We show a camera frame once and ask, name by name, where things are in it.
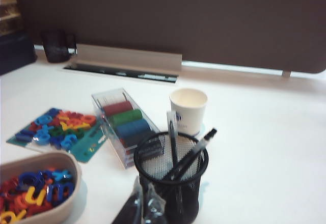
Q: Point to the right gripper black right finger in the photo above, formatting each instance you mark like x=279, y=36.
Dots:
x=154, y=208

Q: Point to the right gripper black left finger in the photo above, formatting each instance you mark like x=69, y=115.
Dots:
x=130, y=206

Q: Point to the black mesh pen holder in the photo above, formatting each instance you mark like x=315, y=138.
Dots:
x=178, y=198

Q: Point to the beige pulp fibre tray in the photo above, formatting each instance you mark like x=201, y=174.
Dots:
x=75, y=183

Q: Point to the black poker chip stack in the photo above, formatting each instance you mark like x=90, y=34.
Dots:
x=135, y=142

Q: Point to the blue magnetic letter n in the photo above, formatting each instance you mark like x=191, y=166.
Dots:
x=59, y=191

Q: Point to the light blue magnetic letter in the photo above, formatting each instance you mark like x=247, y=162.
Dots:
x=62, y=175

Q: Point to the blue poker chip stack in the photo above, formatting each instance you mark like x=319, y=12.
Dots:
x=133, y=131

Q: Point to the clear plastic chip case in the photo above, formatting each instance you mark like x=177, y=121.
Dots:
x=112, y=132

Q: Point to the green poker chip stack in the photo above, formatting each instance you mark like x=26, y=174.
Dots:
x=126, y=117

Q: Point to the yellow magnetic letter u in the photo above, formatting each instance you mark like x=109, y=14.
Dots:
x=35, y=198

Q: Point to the red poker chip stack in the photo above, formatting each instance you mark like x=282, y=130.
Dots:
x=117, y=108

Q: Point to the white paper cup blue logo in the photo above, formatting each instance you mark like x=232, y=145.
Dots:
x=188, y=112

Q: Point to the teal magnetic letter package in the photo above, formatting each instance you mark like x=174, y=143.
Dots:
x=56, y=132

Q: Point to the blue round magnetic letter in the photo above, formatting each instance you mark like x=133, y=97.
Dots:
x=28, y=180

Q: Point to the orange magnetic letter n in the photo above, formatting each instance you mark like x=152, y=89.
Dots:
x=21, y=201

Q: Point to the yellow magnetic letter e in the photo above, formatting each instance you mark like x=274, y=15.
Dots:
x=10, y=216

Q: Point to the red magnetic letter d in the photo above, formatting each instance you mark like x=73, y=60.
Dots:
x=9, y=187

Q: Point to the black mug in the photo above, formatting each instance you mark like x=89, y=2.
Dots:
x=57, y=47

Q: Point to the dark blue plastic case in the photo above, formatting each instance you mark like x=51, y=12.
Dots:
x=15, y=53

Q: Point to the brown desk divider panel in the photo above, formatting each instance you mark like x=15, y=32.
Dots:
x=178, y=17

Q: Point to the yellow patterned flat box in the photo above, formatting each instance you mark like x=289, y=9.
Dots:
x=7, y=7
x=9, y=26

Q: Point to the divider mounting bracket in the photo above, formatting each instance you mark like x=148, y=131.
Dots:
x=285, y=73

